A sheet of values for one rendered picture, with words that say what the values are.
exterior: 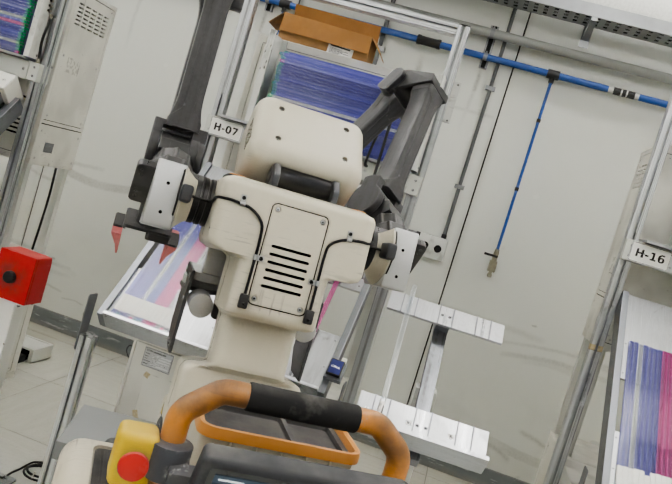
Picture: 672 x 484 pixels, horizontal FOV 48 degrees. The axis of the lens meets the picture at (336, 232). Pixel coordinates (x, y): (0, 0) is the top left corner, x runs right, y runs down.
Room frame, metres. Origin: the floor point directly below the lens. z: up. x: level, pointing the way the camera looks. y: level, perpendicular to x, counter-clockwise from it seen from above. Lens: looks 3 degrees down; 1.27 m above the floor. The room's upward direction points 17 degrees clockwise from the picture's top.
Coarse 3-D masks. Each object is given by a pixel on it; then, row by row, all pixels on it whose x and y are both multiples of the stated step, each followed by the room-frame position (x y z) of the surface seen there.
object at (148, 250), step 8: (208, 168) 2.60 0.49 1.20; (144, 248) 2.31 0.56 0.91; (152, 248) 2.33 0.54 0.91; (144, 256) 2.29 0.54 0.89; (136, 264) 2.26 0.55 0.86; (144, 264) 2.30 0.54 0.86; (128, 272) 2.24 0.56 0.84; (120, 280) 2.21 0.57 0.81; (128, 280) 2.22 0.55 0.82; (120, 288) 2.19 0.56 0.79; (112, 296) 2.17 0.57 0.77; (104, 304) 2.14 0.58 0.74
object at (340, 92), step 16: (288, 64) 2.54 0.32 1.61; (304, 64) 2.53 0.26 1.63; (320, 64) 2.52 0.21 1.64; (288, 80) 2.54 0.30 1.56; (304, 80) 2.53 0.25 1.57; (320, 80) 2.52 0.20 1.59; (336, 80) 2.51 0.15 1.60; (352, 80) 2.50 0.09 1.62; (368, 80) 2.49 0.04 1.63; (272, 96) 2.54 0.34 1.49; (288, 96) 2.53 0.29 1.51; (304, 96) 2.53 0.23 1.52; (320, 96) 2.51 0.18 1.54; (336, 96) 2.51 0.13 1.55; (352, 96) 2.50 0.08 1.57; (368, 96) 2.49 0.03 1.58; (320, 112) 2.51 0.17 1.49; (336, 112) 2.50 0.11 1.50; (352, 112) 2.49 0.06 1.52; (368, 144) 2.48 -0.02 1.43
